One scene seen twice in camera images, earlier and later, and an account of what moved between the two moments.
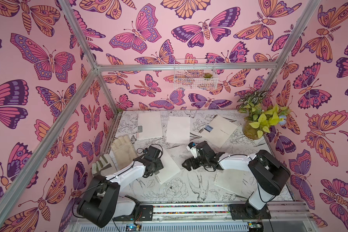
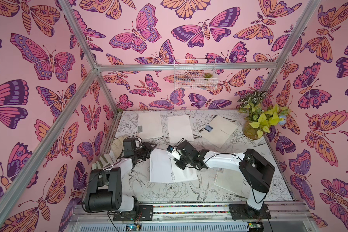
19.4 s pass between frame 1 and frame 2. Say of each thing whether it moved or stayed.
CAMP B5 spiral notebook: stayed
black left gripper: moved
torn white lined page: stayed
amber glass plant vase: stayed
